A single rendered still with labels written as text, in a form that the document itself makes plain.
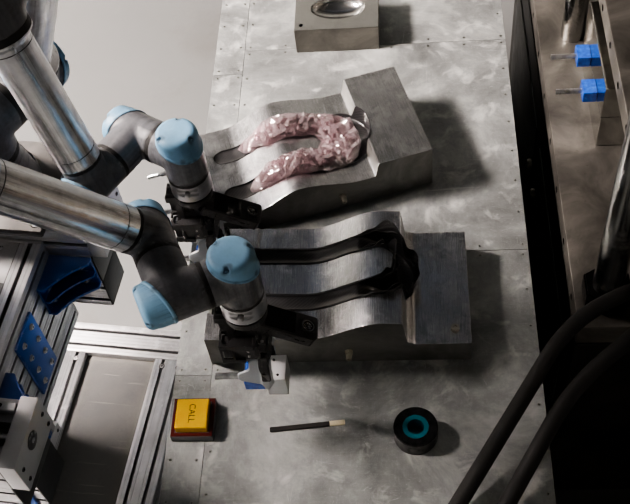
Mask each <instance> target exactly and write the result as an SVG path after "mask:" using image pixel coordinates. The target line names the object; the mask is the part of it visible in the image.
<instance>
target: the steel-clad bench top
mask: <svg viewBox="0 0 630 504"><path fill-rule="evenodd" d="M295 6H296V0H223V1H222V9H221V17H220V25H219V33H218V41H217V49H216V57H215V65H214V73H213V81H212V89H211V97H210V104H209V112H208V120H207V128H206V134H207V133H211V132H214V131H218V130H222V129H225V128H228V127H230V126H232V125H234V124H236V123H238V122H239V121H241V120H242V119H243V118H245V117H246V116H248V115H249V114H251V113H252V112H253V111H255V110H257V109H258V108H260V107H262V106H264V105H266V104H269V103H272V102H277V101H284V100H298V99H314V98H321V97H326V96H330V95H334V94H338V93H341V91H342V85H343V80H344V79H347V78H351V77H355V76H359V75H362V74H366V73H370V72H374V71H378V70H382V69H385V68H389V67H393V66H394V68H395V70H396V72H397V74H398V76H399V78H400V80H401V83H402V85H403V87H404V89H405V91H406V93H407V95H408V98H409V100H410V102H411V104H412V106H413V108H414V110H415V113H416V115H417V117H418V119H419V121H420V123H421V125H422V128H423V130H424V132H425V134H426V136H427V138H428V140H429V143H430V145H431V147H432V149H433V150H432V183H430V184H426V185H423V186H419V187H415V188H412V189H408V190H404V191H401V192H397V193H393V194H390V195H386V196H382V197H379V198H375V199H371V200H368V201H364V202H360V203H357V204H353V205H349V206H346V207H342V208H338V209H335V210H331V211H327V212H324V213H320V214H316V215H313V216H309V217H305V218H302V219H298V220H294V221H291V222H287V223H283V224H280V225H276V226H272V227H269V228H265V229H316V228H322V227H326V226H329V225H332V224H335V223H338V222H341V221H344V220H346V219H349V218H352V217H355V216H358V215H361V214H364V213H368V212H374V211H400V213H401V216H402V221H403V226H404V230H405V231H407V232H411V233H430V232H465V244H466V259H467V274H468V289H469V305H470V320H471V335H472V351H471V359H446V360H389V361H332V362H288V363H289V367H290V383H289V394H269V392H268V389H246V388H245V384H244V381H241V380H239V379H219V380H215V377H214V375H215V373H230V372H242V371H244V370H245V363H217V364H212V362H211V359H210V356H209V353H208V350H207V348H206V345H205V342H204V333H205V324H206V315H207V313H208V312H209V310H207V311H205V312H202V313H200V314H197V315H195V316H192V317H189V318H187V319H184V320H182V327H181V334H180V342H179V350H178V358H177V366H176V374H175V382H174V390H173V398H172V406H171V414H170V422H169V430H168V438H167V446H166V453H165V461H164V469H163V477H162V485H161V493H160V501H159V504H448V503H449V501H450V500H451V498H452V497H453V495H454V493H455V492H456V490H457V488H458V487H459V485H460V483H461V482H462V480H463V479H464V477H465V475H466V474H467V472H468V470H469V469H470V467H471V466H472V464H473V462H474V461H475V459H476V457H477V456H478V454H479V452H480V451H481V449H482V448H483V446H484V444H485V443H486V441H487V439H488V438H489V436H490V434H491V433H492V431H493V430H494V428H495V426H496V425H497V423H498V421H499V420H500V418H501V417H502V415H503V413H504V412H505V410H506V408H507V407H508V405H509V403H510V402H511V400H512V399H513V397H514V395H515V394H516V392H517V390H518V389H519V387H520V386H521V384H522V382H523V381H524V379H525V377H526V376H527V374H528V372H529V371H530V369H531V368H532V366H533V364H534V363H535V361H536V359H537V358H538V356H539V355H540V352H539V342H538V333H537V324H536V315H535V306H534V297H533V288H532V278H531V269H530V260H529V251H528V242H527V233H526V224H525V214H524V205H523V196H522V187H521V178H520V169H519V159H518V150H517V141H516V132H515V123H514V114H513V105H512V95H511V86H510V77H509V68H508V59H507V50H506V41H505V31H504V22H503V13H502V4H501V0H379V36H380V48H379V49H365V50H342V51H320V52H298V53H297V50H296V43H295V35H294V21H295ZM249 8H250V9H249ZM248 18H249V19H248ZM246 37H247V38H246ZM245 47H246V48H245ZM244 57H245V58H244ZM242 76H243V77H242ZM241 86H242V87H241ZM240 96H241V97H240ZM238 115H239V116H238ZM212 368H213V370H212ZM211 378H212V379H211ZM210 388H211V389H210ZM192 398H216V399H217V402H218V407H217V417H216V428H215V438H214V441H172V440H171V438H170V433H171V425H172V417H173V409H174V401H175V399H192ZM410 407H421V408H424V409H427V410H428V411H430V412H431V413H432V414H433V415H434V416H435V418H436V420H437V423H438V439H437V442H436V444H435V446H434V447H433V448H432V449H431V450H430V451H429V452H427V453H425V454H422V455H411V454H407V453H405V452H403V451H402V450H401V449H400V448H399V447H398V446H397V444H396V442H395V440H394V430H393V424H394V420H395V418H396V416H397V415H398V414H399V413H400V412H401V411H403V410H404V409H407V408H410ZM545 417H546V407H545V397H544V388H543V382H542V384H541V386H540V387H539V389H538V391H537V392H536V394H535V396H534V397H533V399H532V401H531V402H530V404H529V405H528V407H527V409H526V410H525V412H524V414H523V415H522V417H521V419H520V420H519V422H518V424H517V425H516V427H515V429H514V430H513V432H512V433H511V435H510V437H509V438H508V440H507V442H506V443H505V445H504V447H503V448H502V450H501V452H500V453H499V455H498V456H497V458H496V460H495V461H494V463H493V465H492V466H491V468H490V470H489V471H488V473H487V475H486V476H485V478H484V480H483V481H482V483H481V484H480V486H479V488H478V489H477V491H476V493H475V494H474V496H473V498H472V499H471V501H470V503H469V504H497V502H498V500H499V499H500V497H501V495H502V493H503V491H504V490H505V488H506V486H507V484H508V483H509V481H510V479H511V477H512V476H513V474H514V472H515V470H516V468H517V467H518V465H519V463H520V461H521V460H522V458H523V456H524V454H525V452H526V451H527V449H528V447H529V445H530V444H531V442H532V440H533V438H534V436H535V435H536V433H537V431H538V429H539V428H540V426H541V424H542V422H543V421H544V419H545ZM335 420H345V425H338V426H328V427H318V428H309V429H299V430H289V431H280V432H270V427H278V426H287V425H297V424H307V423H316V422H326V421H335ZM204 446H205V448H204ZM203 456H204V457H203ZM202 466H203V467H202ZM201 476H202V477H201ZM200 485H201V486H200ZM199 495H200V496H199ZM517 504H556V498H555V489H554V480H553V471H552V461H551V452H550V446H549V448H548V450H547V451H546V453H545V455H544V457H543V459H542V460H541V462H540V464H539V466H538V468H537V469H536V471H535V473H534V475H533V477H532V478H531V480H530V482H529V484H528V486H527V487H526V489H525V491H524V493H523V494H522V496H521V498H520V500H519V502H518V503H517Z"/></svg>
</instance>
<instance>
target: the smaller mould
mask: <svg viewBox="0 0 630 504"><path fill-rule="evenodd" d="M294 35H295V43H296V50H297V53H298V52H320V51H342V50H365V49H379V48H380V36H379V0H296V6H295V21H294Z"/></svg>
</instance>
